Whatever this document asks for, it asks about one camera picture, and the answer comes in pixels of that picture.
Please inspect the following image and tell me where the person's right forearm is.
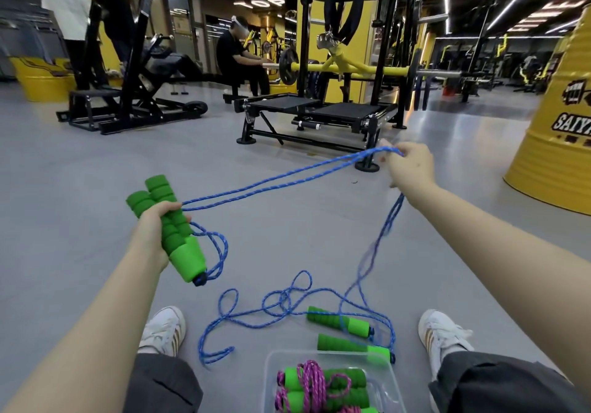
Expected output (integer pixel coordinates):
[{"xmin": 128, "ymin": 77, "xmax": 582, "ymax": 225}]
[{"xmin": 406, "ymin": 180, "xmax": 591, "ymax": 413}]

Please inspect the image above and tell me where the large yellow barrel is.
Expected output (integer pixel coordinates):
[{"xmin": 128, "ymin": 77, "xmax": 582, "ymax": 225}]
[{"xmin": 503, "ymin": 15, "xmax": 591, "ymax": 217}]

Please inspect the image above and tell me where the black yellow gym machine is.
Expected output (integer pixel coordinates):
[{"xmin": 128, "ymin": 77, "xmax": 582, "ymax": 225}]
[{"xmin": 511, "ymin": 51, "xmax": 551, "ymax": 94}]

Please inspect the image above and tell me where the person's white sneaker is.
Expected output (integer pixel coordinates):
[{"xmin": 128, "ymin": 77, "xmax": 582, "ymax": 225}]
[
  {"xmin": 138, "ymin": 306, "xmax": 187, "ymax": 359},
  {"xmin": 417, "ymin": 308, "xmax": 476, "ymax": 379}
]

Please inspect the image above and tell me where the person's left white sneaker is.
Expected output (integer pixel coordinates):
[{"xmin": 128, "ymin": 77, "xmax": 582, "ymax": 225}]
[{"xmin": 138, "ymin": 306, "xmax": 187, "ymax": 359}]

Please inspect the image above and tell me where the black weight plate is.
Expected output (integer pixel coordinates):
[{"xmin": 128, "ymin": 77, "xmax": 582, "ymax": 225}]
[{"xmin": 278, "ymin": 47, "xmax": 300, "ymax": 86}]

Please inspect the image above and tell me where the person's right hand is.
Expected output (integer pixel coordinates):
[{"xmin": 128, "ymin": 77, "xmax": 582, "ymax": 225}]
[{"xmin": 379, "ymin": 139, "xmax": 438, "ymax": 202}]

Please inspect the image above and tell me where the black wheeled gym machine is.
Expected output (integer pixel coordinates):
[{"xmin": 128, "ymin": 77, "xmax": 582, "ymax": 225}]
[{"xmin": 56, "ymin": 0, "xmax": 209, "ymax": 135}]

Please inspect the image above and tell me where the blue skipping rope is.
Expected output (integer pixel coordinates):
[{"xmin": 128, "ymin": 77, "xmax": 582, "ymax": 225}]
[
  {"xmin": 126, "ymin": 146, "xmax": 406, "ymax": 367},
  {"xmin": 260, "ymin": 269, "xmax": 398, "ymax": 366}
]

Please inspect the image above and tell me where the person's right leg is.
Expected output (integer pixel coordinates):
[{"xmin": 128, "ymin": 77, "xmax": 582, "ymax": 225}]
[{"xmin": 428, "ymin": 351, "xmax": 591, "ymax": 413}]

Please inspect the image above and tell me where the person's leg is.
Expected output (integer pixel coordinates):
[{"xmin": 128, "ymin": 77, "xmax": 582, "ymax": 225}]
[
  {"xmin": 122, "ymin": 352, "xmax": 204, "ymax": 413},
  {"xmin": 428, "ymin": 351, "xmax": 591, "ymax": 413}
]

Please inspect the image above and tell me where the person's left forearm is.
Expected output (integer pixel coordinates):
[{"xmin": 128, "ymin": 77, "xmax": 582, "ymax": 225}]
[{"xmin": 2, "ymin": 241, "xmax": 170, "ymax": 413}]

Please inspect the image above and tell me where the person's left leg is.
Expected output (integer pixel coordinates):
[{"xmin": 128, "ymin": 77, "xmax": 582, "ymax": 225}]
[{"xmin": 122, "ymin": 352, "xmax": 204, "ymax": 413}]

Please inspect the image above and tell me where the black squat rack platform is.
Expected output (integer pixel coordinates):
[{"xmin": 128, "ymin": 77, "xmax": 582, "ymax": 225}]
[{"xmin": 223, "ymin": 0, "xmax": 425, "ymax": 173}]

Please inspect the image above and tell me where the yellow barbell bar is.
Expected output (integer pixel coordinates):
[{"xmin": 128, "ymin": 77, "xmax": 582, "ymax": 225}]
[{"xmin": 263, "ymin": 44, "xmax": 464, "ymax": 82}]

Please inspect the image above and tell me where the person's left hand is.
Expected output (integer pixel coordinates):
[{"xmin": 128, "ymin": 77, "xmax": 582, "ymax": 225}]
[{"xmin": 131, "ymin": 201, "xmax": 193, "ymax": 273}]

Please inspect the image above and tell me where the person's right white sneaker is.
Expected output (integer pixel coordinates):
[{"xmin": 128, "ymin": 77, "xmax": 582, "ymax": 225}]
[{"xmin": 417, "ymin": 308, "xmax": 476, "ymax": 379}]

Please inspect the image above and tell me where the clear plastic box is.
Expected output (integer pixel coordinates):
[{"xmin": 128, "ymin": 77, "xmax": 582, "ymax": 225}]
[{"xmin": 262, "ymin": 349, "xmax": 408, "ymax": 413}]

